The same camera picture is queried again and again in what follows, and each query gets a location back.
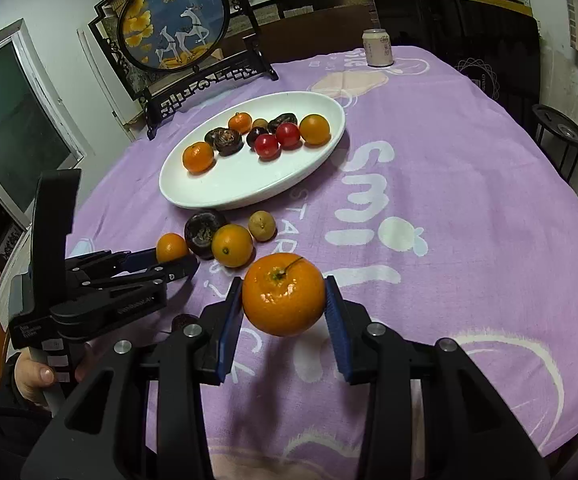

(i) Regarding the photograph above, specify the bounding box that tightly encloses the round painted deer screen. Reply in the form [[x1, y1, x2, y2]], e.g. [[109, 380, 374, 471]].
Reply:
[[88, 0, 280, 141]]

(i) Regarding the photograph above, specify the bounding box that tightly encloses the pale drink can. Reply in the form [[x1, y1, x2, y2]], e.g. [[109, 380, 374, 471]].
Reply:
[[362, 28, 395, 68]]

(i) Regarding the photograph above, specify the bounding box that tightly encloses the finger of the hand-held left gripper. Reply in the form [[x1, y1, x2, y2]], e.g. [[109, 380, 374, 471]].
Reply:
[[86, 256, 201, 293], [66, 247, 160, 281]]

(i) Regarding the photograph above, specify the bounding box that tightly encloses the black round stool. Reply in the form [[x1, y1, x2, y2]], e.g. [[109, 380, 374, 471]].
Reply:
[[531, 104, 578, 186]]

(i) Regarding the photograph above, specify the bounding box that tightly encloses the red cherry tomato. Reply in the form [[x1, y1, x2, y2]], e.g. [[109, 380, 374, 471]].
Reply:
[[275, 122, 302, 150], [255, 134, 281, 159]]

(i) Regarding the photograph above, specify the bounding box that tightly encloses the black glossy panel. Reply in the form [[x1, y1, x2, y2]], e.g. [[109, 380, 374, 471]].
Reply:
[[373, 0, 542, 128]]

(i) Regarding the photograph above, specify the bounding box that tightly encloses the window with white frame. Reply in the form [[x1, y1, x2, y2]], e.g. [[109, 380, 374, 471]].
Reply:
[[0, 20, 92, 231]]

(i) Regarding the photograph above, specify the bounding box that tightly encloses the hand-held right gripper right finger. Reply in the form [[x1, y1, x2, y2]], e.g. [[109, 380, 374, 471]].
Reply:
[[323, 275, 552, 480]]

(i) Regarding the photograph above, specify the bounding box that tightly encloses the small smooth orange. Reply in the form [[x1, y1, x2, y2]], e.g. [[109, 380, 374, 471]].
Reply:
[[211, 224, 254, 268], [299, 114, 331, 146], [155, 232, 190, 263]]

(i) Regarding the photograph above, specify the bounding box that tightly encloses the white oval plate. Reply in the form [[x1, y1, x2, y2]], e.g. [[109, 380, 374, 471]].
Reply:
[[158, 91, 346, 211]]

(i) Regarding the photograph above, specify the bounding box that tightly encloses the person's left hand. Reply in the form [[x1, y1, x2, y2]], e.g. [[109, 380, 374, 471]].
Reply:
[[12, 345, 95, 406]]

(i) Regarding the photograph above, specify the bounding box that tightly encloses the white leaning board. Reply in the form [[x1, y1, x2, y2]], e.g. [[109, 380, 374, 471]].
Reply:
[[76, 26, 137, 136]]

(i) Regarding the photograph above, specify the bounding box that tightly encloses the purple printed tablecloth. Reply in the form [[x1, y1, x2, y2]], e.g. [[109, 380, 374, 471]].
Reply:
[[62, 45, 578, 480]]

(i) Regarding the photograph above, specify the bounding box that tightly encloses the tangerine with stem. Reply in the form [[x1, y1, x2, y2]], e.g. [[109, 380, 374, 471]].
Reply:
[[241, 254, 327, 337]]

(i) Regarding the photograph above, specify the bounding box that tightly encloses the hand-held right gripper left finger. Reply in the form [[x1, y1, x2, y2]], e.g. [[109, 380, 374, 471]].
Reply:
[[22, 277, 245, 480]]

